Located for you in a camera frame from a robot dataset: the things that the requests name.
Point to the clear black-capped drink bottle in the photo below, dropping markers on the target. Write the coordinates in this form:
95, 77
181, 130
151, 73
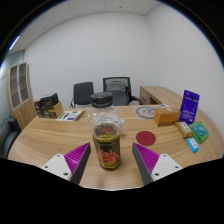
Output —
106, 153

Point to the small tan packet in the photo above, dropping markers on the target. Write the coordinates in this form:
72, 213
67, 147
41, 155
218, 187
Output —
184, 129

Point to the dark armchair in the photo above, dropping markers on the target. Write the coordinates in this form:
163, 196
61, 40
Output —
9, 136

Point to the flat round red coaster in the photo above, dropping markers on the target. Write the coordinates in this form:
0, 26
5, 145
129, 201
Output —
146, 138

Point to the black padded office chair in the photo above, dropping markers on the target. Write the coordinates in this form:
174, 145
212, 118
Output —
82, 93

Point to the black mesh office chair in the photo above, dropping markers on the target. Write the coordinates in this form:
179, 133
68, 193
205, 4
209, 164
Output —
117, 90

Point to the green flat packet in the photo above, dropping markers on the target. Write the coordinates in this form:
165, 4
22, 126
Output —
200, 131

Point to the small light blue box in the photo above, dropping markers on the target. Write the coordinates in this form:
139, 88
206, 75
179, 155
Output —
192, 145

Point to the orange-brown cardboard box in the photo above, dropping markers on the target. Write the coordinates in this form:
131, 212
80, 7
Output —
166, 116

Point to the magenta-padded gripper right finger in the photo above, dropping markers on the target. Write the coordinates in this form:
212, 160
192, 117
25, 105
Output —
163, 165

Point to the purple standing pouch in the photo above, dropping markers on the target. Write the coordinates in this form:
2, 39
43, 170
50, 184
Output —
189, 106

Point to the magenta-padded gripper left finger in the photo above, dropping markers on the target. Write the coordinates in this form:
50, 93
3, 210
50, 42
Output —
60, 165

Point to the wooden shelf cabinet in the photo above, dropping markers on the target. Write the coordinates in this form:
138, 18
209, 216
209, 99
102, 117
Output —
23, 110

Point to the white leaflet with green print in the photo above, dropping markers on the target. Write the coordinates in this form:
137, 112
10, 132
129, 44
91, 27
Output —
70, 115

